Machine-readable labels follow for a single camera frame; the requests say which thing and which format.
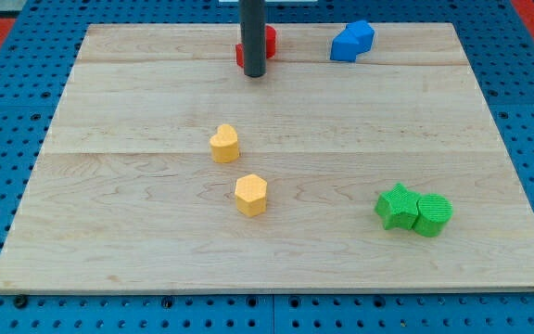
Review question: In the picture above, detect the green star block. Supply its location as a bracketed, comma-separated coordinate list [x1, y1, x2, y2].
[375, 183, 422, 230]

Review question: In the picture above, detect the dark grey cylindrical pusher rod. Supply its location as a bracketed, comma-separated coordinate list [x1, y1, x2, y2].
[238, 0, 266, 78]

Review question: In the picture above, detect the red block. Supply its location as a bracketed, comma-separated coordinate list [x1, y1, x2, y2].
[235, 25, 276, 68]

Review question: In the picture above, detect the yellow hexagon block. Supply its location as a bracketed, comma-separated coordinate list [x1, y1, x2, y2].
[235, 173, 267, 217]

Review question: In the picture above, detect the green cylinder block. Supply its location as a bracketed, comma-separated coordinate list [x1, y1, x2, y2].
[413, 193, 452, 238]

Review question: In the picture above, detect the wooden board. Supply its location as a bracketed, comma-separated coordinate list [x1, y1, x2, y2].
[0, 23, 534, 295]

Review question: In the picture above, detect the yellow heart block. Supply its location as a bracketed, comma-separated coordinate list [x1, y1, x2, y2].
[210, 124, 240, 163]

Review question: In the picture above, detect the blue block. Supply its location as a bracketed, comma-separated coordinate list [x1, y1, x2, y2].
[330, 20, 375, 62]

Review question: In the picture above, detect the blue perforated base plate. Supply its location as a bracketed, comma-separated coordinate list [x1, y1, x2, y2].
[0, 1, 534, 333]

